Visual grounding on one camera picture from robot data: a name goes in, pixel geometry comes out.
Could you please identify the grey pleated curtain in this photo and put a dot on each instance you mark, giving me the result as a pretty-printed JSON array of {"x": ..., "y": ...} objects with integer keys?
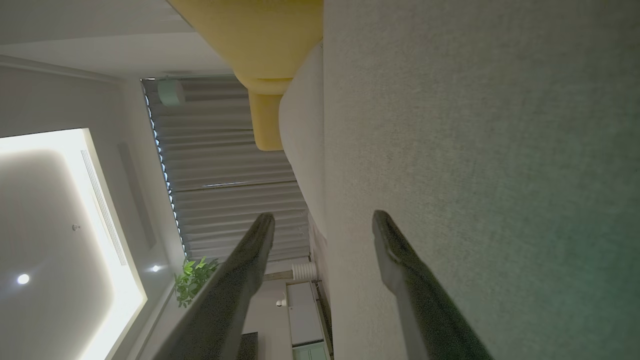
[{"x": 225, "y": 160}]

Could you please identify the grey cabinet with frame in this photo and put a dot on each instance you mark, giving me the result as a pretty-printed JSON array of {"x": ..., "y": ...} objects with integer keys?
[{"x": 302, "y": 315}]

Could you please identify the grey sofa section with seam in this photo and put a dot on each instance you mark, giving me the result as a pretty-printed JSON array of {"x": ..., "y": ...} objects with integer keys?
[{"x": 305, "y": 140}]

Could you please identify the green potted plant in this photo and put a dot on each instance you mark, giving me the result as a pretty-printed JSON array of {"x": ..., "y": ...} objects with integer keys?
[{"x": 192, "y": 280}]

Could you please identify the white ribbed cylinder appliance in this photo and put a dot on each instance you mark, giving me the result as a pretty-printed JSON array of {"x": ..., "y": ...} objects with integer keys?
[{"x": 305, "y": 271}]

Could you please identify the grey fabric sofa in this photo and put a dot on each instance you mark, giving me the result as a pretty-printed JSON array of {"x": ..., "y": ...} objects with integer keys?
[{"x": 500, "y": 150}]

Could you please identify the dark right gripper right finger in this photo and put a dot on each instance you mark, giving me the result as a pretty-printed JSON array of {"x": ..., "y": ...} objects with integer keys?
[{"x": 425, "y": 310}]

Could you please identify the yellow sofa backrest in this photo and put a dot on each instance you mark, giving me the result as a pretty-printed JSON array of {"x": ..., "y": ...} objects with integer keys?
[{"x": 260, "y": 40}]

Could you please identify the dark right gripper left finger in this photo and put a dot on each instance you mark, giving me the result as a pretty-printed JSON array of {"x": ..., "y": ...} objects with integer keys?
[{"x": 225, "y": 300}]

